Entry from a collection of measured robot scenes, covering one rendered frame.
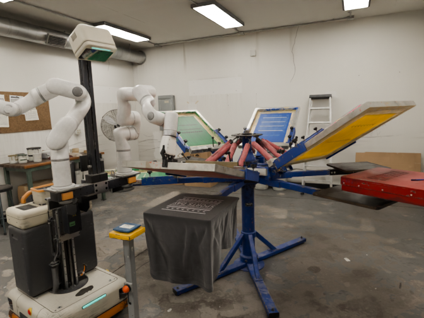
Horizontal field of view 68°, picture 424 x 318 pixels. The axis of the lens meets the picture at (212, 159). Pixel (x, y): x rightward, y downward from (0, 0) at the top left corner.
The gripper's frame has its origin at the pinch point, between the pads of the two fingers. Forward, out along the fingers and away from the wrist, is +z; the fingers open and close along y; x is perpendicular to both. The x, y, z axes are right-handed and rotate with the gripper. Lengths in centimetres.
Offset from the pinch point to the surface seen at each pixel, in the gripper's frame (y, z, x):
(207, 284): -22, 65, 19
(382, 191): -55, 6, 107
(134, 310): 3, 78, -10
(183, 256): -20, 52, 4
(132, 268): 8, 55, -10
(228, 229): -44, 36, 21
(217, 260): -31, 53, 21
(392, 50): -420, -236, 146
